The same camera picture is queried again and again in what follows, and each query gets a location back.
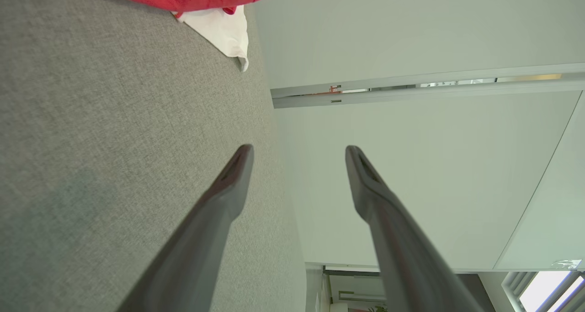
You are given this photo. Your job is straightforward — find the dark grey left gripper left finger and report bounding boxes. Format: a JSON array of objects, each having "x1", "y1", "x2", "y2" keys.
[{"x1": 117, "y1": 144, "x2": 254, "y2": 312}]

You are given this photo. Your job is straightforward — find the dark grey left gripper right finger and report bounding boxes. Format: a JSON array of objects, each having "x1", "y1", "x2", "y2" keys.
[{"x1": 346, "y1": 145, "x2": 485, "y2": 312}]

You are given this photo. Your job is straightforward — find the bright window with blinds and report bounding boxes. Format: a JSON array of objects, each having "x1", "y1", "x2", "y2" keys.
[{"x1": 501, "y1": 271, "x2": 585, "y2": 312}]

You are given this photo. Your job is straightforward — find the grey metal partition rail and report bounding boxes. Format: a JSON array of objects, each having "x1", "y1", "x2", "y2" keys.
[{"x1": 271, "y1": 63, "x2": 585, "y2": 109}]

